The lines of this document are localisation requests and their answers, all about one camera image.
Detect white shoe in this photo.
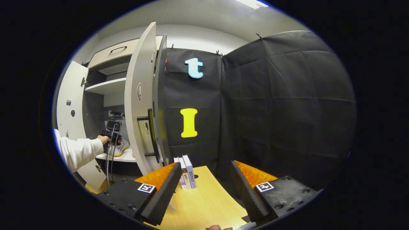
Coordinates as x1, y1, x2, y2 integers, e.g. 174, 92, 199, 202
110, 138, 130, 157

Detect brown spine book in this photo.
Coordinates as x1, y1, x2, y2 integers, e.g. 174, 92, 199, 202
178, 157, 192, 189

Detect beige cabinet drawer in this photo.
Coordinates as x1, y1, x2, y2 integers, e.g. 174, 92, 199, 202
87, 36, 164, 71

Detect white and grey shoe cabinet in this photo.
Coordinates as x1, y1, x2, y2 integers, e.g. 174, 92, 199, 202
81, 35, 165, 179

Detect ceiling light strip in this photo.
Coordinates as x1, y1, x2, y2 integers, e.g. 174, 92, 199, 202
235, 0, 269, 9

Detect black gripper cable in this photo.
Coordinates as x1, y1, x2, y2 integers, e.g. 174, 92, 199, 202
105, 120, 122, 187

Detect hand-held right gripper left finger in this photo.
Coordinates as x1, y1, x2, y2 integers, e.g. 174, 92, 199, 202
94, 162, 183, 226

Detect cabinet door with cat sticker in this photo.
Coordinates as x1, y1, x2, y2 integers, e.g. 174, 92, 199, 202
124, 22, 173, 175

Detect black backdrop cloth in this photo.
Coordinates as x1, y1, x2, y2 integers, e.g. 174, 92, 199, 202
161, 30, 358, 192

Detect cabinet door with camera sticker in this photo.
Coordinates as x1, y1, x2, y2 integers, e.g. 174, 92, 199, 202
56, 61, 107, 192

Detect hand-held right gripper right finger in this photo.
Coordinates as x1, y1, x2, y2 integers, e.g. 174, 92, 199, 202
230, 161, 321, 226

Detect pink spine book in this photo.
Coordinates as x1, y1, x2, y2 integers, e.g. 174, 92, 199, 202
174, 157, 186, 190

